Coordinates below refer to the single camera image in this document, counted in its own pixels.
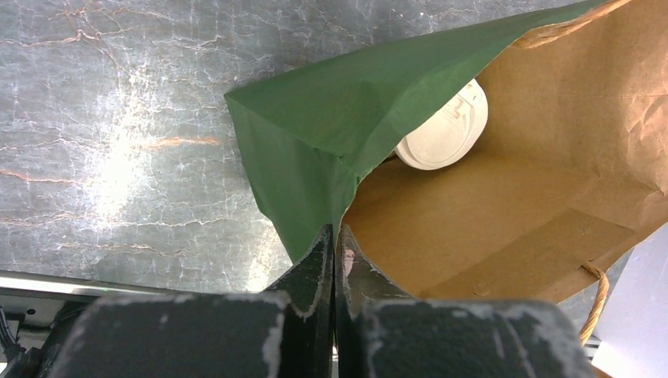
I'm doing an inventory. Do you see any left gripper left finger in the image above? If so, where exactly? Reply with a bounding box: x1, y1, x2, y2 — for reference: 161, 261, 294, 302
50, 224, 334, 377

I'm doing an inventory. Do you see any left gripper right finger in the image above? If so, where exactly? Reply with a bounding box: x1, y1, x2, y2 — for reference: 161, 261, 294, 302
335, 226, 595, 377

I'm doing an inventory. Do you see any white cup lid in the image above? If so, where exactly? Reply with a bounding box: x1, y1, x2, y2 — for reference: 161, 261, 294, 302
392, 80, 488, 171

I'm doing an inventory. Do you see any green box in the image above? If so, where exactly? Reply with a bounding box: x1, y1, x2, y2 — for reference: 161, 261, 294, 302
225, 1, 597, 261

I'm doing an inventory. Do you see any brown paper bag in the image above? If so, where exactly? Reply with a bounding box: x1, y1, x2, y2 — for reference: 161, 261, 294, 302
341, 0, 668, 348

